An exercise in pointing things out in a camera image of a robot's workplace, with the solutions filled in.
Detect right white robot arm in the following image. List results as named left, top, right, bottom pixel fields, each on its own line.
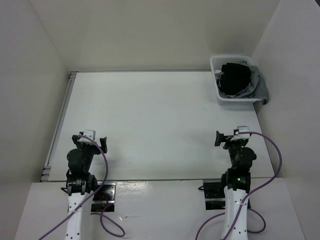
left=214, top=126, right=257, bottom=240

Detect grey skirt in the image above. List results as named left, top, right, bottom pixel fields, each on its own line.
left=222, top=65, right=269, bottom=105

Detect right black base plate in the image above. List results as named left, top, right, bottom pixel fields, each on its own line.
left=198, top=179, right=251, bottom=210

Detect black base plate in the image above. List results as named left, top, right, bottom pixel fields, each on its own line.
left=198, top=179, right=251, bottom=210
left=91, top=181, right=117, bottom=213

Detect black skirt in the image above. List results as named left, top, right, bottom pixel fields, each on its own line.
left=218, top=62, right=252, bottom=96

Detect white plastic laundry basket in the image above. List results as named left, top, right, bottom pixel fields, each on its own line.
left=209, top=54, right=262, bottom=106

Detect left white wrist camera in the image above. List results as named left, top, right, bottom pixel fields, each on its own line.
left=78, top=129, right=96, bottom=144

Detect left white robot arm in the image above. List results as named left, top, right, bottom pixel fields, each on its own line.
left=65, top=130, right=108, bottom=240

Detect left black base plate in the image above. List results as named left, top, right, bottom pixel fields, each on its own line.
left=91, top=181, right=117, bottom=213

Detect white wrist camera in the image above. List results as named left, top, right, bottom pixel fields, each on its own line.
left=78, top=129, right=96, bottom=144
left=231, top=126, right=251, bottom=141

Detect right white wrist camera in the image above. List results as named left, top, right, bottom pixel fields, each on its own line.
left=231, top=126, right=251, bottom=141

